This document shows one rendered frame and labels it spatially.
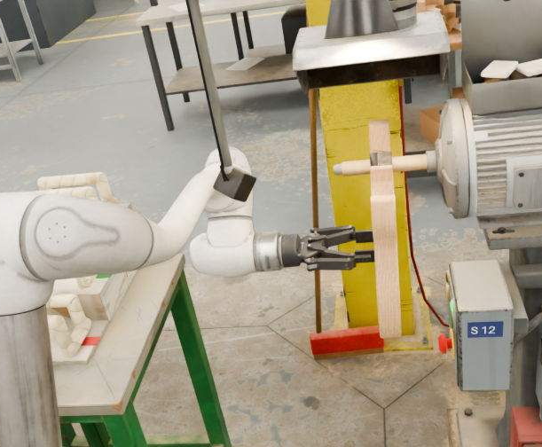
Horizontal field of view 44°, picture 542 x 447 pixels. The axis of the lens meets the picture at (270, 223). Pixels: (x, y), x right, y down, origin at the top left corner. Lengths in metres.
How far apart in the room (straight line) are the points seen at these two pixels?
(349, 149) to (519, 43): 1.06
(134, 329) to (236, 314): 1.55
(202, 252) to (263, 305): 1.72
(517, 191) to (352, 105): 1.09
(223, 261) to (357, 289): 1.32
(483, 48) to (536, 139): 0.23
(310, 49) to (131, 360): 0.79
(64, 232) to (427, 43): 0.77
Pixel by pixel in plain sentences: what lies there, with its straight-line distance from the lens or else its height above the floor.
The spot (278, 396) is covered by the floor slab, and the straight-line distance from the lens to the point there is 2.72.
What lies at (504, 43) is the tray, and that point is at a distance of 1.47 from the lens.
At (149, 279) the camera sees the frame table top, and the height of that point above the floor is 0.93.
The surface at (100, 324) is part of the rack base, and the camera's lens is 1.70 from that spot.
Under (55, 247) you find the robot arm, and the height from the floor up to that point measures 1.47.
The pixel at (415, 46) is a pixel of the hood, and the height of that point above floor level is 1.51.
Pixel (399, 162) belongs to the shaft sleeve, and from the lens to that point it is 1.45.
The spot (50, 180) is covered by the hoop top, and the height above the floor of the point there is 1.21.
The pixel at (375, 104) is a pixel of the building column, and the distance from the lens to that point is 2.34.
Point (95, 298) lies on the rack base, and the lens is 1.68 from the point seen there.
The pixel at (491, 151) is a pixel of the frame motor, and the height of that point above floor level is 1.31.
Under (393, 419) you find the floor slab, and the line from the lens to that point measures 2.58.
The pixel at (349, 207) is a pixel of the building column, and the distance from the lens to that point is 2.52.
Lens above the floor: 1.89
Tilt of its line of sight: 30 degrees down
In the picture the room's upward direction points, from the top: 11 degrees counter-clockwise
